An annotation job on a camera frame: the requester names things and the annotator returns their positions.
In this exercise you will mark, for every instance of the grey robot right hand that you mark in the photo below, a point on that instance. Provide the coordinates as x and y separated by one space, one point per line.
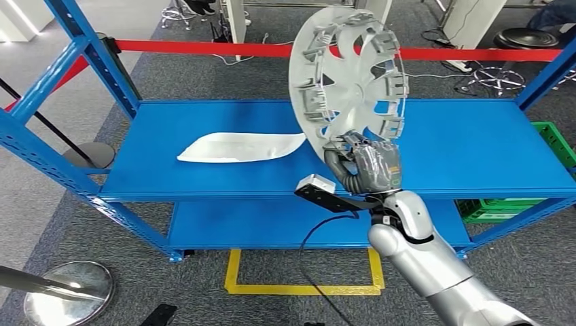
378 166

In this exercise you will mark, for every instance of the silver plastic wheel hubcap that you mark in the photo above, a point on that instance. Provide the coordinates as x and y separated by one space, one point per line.
355 94

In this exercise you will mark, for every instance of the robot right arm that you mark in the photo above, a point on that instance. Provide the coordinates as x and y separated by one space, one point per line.
418 265

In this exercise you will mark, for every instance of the blue metal shelf rack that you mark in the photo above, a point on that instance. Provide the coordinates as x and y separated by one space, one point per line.
472 148

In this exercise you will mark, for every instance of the green plastic crate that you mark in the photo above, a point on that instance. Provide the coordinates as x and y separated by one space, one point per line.
495 211

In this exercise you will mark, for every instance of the white power strip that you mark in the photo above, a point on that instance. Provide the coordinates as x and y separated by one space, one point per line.
459 66

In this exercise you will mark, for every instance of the white curved plastic panel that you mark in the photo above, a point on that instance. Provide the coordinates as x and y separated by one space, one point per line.
238 147

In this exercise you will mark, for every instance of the white table leg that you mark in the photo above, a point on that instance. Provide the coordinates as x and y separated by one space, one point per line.
235 18
472 20
384 9

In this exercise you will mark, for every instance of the black seat chrome stool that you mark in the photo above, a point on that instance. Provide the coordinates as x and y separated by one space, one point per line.
526 39

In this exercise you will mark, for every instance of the red barrier belt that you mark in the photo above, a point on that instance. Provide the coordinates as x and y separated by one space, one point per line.
72 67
202 48

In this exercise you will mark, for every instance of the person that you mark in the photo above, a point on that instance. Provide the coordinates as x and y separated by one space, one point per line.
555 15

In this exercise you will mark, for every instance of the person's foot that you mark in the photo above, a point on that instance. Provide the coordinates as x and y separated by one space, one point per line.
200 6

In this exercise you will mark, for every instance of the chrome legged stool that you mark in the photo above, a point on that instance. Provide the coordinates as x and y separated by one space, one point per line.
168 22

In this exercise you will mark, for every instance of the black stanchion grey base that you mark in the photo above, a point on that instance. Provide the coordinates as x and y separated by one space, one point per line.
90 155

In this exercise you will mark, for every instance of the chrome barrier stanchion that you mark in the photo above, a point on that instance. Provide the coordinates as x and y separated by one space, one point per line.
67 310

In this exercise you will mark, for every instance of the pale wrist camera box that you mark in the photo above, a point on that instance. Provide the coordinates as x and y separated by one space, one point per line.
317 183

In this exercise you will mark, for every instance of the black belt stanchion post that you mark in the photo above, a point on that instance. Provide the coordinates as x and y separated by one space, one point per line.
105 40

